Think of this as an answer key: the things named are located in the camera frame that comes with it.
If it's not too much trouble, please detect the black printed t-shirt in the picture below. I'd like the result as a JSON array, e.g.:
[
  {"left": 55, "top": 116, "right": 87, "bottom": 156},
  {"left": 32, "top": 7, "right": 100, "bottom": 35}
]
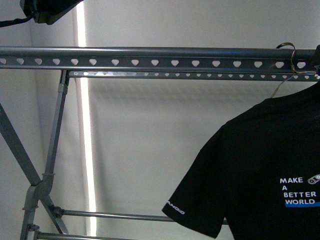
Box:
[{"left": 162, "top": 83, "right": 320, "bottom": 240}]

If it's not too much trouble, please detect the grey metal clothes rack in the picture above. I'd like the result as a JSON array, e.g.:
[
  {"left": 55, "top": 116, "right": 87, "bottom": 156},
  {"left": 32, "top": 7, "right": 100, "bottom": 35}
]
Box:
[{"left": 0, "top": 43, "right": 320, "bottom": 240}]

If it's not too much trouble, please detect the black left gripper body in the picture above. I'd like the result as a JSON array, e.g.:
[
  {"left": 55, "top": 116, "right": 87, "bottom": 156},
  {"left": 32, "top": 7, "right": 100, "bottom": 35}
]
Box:
[{"left": 19, "top": 0, "right": 83, "bottom": 25}]

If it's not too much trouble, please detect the silver wire clothes hanger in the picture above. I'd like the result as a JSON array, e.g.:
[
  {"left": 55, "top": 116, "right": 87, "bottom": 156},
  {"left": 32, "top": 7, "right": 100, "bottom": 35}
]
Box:
[{"left": 269, "top": 42, "right": 318, "bottom": 100}]

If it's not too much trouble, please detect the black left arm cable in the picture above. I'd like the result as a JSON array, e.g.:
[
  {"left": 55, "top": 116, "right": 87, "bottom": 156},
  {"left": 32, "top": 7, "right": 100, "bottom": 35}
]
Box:
[{"left": 0, "top": 15, "right": 35, "bottom": 28}]

